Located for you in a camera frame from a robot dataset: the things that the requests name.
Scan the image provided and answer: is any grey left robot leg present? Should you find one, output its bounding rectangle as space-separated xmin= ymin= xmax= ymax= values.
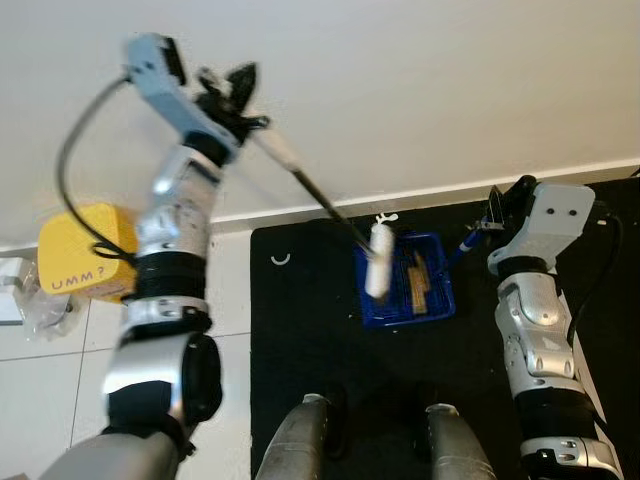
xmin=255 ymin=393 xmax=346 ymax=480

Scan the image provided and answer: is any black-stick broom with white head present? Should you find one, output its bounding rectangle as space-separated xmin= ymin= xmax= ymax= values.
xmin=197 ymin=68 xmax=398 ymax=301

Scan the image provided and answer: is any clear plastic bag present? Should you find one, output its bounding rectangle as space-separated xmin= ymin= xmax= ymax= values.
xmin=18 ymin=285 xmax=86 ymax=339

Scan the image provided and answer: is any yellow printed box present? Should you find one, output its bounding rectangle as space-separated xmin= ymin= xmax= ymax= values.
xmin=38 ymin=203 xmax=141 ymax=303

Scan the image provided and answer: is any blue long-handled dustpan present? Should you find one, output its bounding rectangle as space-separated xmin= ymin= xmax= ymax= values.
xmin=355 ymin=222 xmax=493 ymax=329

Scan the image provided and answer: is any grey robot leg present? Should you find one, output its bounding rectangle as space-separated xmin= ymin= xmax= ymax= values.
xmin=255 ymin=393 xmax=346 ymax=480
xmin=420 ymin=403 xmax=496 ymax=480

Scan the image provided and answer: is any long brown wooden piece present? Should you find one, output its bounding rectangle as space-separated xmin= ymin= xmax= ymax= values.
xmin=407 ymin=250 xmax=426 ymax=317

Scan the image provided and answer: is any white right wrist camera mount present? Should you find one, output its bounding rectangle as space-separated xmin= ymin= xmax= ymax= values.
xmin=488 ymin=182 xmax=598 ymax=276

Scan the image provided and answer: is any grey right robot leg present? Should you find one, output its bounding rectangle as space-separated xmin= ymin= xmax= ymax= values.
xmin=420 ymin=403 xmax=496 ymax=480

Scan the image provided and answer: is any black floor mat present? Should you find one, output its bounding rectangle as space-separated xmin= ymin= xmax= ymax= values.
xmin=248 ymin=178 xmax=640 ymax=480

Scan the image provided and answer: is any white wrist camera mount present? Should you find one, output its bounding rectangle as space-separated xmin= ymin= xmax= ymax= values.
xmin=123 ymin=33 xmax=243 ymax=161
xmin=488 ymin=182 xmax=598 ymax=276

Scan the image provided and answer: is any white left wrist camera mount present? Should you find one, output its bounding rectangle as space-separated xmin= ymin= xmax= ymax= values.
xmin=123 ymin=33 xmax=243 ymax=161

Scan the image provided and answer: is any white box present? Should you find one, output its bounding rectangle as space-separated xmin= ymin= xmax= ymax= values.
xmin=0 ymin=258 xmax=33 ymax=326

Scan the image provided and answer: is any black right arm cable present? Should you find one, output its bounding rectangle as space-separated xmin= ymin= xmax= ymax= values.
xmin=565 ymin=200 xmax=627 ymax=351

